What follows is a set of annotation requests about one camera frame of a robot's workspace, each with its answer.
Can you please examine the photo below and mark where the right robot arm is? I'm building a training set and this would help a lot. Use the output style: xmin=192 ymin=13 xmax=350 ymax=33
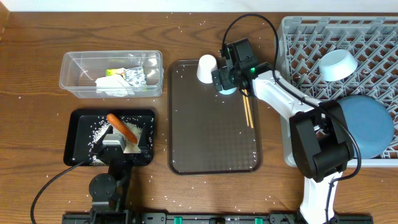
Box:
xmin=211 ymin=39 xmax=358 ymax=223

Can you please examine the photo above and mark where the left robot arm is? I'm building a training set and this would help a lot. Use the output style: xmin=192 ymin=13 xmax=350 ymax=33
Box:
xmin=87 ymin=124 xmax=154 ymax=224

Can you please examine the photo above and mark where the black waste tray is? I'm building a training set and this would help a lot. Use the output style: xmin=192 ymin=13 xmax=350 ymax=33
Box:
xmin=63 ymin=108 xmax=155 ymax=166

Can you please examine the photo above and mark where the light blue plastic cup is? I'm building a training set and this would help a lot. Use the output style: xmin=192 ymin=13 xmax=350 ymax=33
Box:
xmin=220 ymin=87 xmax=237 ymax=95

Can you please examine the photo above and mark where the clear plastic bin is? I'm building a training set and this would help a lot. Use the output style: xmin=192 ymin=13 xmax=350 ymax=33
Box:
xmin=59 ymin=50 xmax=164 ymax=98

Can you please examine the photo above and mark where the orange carrot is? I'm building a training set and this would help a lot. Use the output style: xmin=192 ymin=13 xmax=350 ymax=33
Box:
xmin=106 ymin=113 xmax=138 ymax=144

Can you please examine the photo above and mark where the dark blue plate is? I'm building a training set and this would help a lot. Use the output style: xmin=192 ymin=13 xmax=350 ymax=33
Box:
xmin=338 ymin=95 xmax=394 ymax=159

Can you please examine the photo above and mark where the dark brown serving tray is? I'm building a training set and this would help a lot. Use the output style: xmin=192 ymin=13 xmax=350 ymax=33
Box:
xmin=168 ymin=60 xmax=262 ymax=175

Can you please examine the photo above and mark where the light blue bowl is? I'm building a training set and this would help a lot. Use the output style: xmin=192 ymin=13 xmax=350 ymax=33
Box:
xmin=319 ymin=49 xmax=358 ymax=82

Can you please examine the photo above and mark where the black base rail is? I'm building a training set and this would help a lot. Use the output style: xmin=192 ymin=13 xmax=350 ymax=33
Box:
xmin=61 ymin=212 xmax=374 ymax=224

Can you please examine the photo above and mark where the wooden chopstick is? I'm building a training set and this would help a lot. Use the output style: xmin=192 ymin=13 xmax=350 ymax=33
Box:
xmin=242 ymin=95 xmax=249 ymax=126
xmin=246 ymin=97 xmax=254 ymax=129

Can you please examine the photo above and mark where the grey dishwasher rack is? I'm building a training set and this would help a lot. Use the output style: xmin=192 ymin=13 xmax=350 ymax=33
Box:
xmin=273 ymin=16 xmax=398 ymax=168

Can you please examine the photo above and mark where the silver foil snack wrapper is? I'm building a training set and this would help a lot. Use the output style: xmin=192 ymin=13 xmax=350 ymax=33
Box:
xmin=105 ymin=66 xmax=147 ymax=87

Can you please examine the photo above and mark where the white tissue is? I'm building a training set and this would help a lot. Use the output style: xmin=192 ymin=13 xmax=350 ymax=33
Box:
xmin=95 ymin=75 xmax=135 ymax=97

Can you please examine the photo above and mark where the pink plastic cup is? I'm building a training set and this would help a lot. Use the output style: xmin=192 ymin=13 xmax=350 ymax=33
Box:
xmin=197 ymin=54 xmax=218 ymax=84

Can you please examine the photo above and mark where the pile of rice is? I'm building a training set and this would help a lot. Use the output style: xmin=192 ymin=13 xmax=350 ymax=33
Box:
xmin=88 ymin=121 xmax=142 ymax=159

